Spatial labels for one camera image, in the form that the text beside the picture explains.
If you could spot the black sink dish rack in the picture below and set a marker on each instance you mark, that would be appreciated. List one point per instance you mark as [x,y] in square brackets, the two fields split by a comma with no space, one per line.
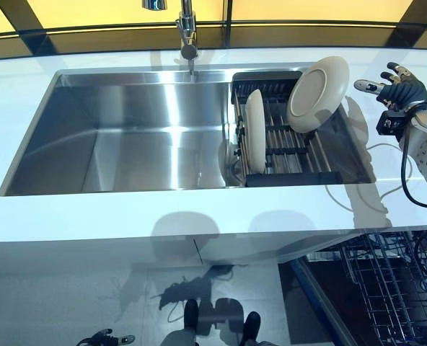
[293,158]

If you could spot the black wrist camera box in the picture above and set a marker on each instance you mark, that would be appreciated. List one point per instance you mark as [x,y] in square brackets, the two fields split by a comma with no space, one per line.
[392,122]

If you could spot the beige ceramic plate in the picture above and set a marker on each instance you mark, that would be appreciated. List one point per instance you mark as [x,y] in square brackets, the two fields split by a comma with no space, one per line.
[255,133]
[314,97]

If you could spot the stainless steel sink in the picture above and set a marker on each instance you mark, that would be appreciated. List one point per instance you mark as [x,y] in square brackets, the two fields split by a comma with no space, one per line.
[127,137]

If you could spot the narrow white cabinet door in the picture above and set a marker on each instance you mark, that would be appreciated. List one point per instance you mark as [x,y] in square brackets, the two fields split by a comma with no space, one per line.
[253,248]

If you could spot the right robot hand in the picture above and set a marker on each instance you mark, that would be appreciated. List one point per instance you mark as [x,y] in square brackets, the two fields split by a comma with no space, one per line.
[404,90]

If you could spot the chrome kitchen faucet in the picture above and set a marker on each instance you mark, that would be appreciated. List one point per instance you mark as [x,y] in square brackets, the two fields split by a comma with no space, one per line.
[188,32]

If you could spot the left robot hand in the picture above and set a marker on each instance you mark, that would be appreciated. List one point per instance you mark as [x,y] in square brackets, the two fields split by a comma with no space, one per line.
[105,339]

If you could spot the black robot foot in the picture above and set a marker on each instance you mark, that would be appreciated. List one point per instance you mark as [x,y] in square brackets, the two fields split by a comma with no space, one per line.
[252,324]

